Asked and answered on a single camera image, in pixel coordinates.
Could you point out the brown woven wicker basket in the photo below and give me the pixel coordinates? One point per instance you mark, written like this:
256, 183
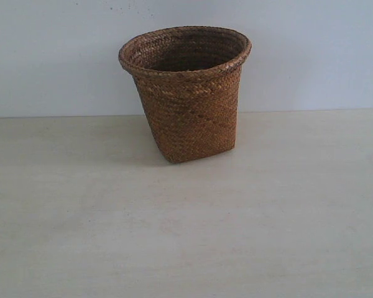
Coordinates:
188, 82

